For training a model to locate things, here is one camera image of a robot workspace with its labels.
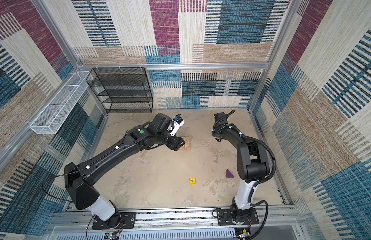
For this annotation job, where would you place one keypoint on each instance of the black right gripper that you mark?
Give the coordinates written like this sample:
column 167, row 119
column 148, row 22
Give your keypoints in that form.
column 214, row 133

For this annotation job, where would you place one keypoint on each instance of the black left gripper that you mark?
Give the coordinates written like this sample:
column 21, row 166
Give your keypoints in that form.
column 176, row 143

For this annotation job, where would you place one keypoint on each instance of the printed wood block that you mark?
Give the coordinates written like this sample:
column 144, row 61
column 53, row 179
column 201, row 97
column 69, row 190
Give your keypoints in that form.
column 187, row 145

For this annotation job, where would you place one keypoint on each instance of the yellow target cube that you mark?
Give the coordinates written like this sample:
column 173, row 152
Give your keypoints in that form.
column 192, row 181

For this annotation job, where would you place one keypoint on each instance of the purple triangular block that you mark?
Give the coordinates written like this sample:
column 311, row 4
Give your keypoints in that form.
column 228, row 174

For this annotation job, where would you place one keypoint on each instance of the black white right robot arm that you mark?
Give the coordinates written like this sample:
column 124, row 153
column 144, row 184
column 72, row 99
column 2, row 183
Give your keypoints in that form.
column 252, row 166

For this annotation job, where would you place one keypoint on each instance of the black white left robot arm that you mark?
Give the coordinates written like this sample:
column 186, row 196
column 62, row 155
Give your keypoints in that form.
column 79, row 180

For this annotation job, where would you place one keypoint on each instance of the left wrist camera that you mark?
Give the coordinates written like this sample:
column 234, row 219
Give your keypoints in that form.
column 177, row 122

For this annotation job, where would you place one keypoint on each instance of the black wire mesh shelf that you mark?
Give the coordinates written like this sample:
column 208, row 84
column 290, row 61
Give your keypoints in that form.
column 122, row 90

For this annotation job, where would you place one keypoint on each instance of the aluminium mounting rail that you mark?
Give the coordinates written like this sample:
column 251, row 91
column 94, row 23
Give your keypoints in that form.
column 277, row 222

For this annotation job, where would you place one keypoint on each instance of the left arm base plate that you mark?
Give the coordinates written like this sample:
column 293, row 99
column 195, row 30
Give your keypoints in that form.
column 118, row 221

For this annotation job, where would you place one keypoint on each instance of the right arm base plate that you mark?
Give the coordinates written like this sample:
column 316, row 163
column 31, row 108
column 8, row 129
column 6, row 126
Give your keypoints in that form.
column 227, row 217

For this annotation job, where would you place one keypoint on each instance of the white wire mesh basket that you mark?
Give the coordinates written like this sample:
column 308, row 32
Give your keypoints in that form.
column 52, row 117

